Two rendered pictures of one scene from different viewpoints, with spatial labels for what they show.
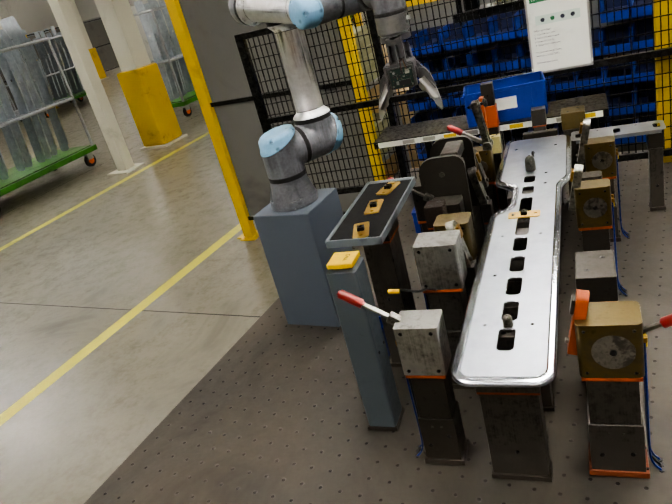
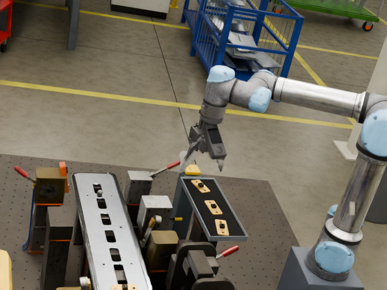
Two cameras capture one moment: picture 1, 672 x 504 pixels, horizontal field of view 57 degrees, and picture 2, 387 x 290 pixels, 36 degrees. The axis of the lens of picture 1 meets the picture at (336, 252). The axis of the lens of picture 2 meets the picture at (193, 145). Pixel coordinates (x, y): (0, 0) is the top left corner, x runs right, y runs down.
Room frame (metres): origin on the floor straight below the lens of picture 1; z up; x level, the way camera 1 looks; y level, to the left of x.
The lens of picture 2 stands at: (2.61, -1.53, 2.27)
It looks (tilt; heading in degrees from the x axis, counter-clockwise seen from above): 26 degrees down; 132
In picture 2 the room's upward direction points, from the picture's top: 13 degrees clockwise
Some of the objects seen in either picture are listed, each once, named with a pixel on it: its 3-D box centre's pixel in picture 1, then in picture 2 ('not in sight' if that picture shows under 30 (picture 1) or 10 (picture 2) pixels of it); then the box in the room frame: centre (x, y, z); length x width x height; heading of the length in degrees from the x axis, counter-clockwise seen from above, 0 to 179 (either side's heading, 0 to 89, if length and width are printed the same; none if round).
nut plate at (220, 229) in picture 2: (387, 186); (222, 226); (1.58, -0.18, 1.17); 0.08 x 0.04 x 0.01; 144
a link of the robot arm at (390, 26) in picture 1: (394, 24); (212, 109); (1.49, -0.27, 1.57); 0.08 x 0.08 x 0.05
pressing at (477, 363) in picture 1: (526, 219); (120, 285); (1.52, -0.52, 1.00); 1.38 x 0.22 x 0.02; 155
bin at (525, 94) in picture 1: (504, 99); not in sight; (2.40, -0.80, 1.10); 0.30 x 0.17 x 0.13; 71
